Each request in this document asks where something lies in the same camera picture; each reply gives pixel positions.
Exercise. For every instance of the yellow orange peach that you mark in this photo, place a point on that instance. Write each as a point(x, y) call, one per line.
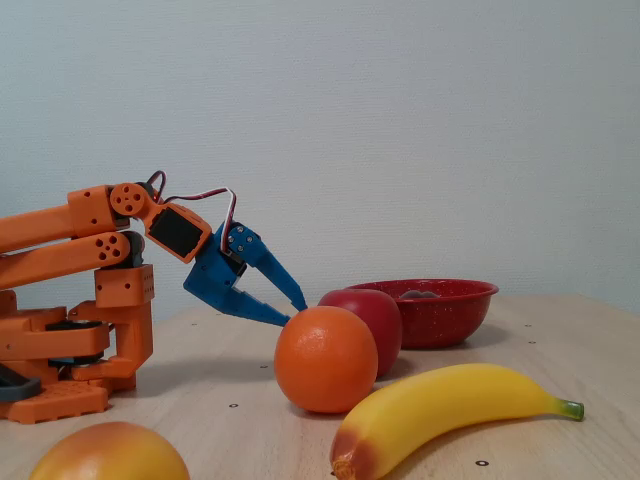
point(110, 455)

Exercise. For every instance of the red speckled bowl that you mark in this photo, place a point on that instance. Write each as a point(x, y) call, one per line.
point(450, 325)

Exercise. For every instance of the dark grey table clamp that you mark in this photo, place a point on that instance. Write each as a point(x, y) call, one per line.
point(25, 390)

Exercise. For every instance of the dark purple plum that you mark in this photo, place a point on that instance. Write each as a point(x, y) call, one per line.
point(417, 295)

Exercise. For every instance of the orange fruit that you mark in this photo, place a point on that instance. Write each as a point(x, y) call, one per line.
point(325, 360)

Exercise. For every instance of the red apple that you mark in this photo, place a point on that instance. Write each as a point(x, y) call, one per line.
point(382, 320)

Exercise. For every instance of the yellow banana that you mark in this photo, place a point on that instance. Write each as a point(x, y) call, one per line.
point(440, 405)

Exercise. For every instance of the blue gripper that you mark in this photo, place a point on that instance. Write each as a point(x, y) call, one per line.
point(211, 278)

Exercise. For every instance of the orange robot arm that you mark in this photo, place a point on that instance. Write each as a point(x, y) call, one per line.
point(50, 222)

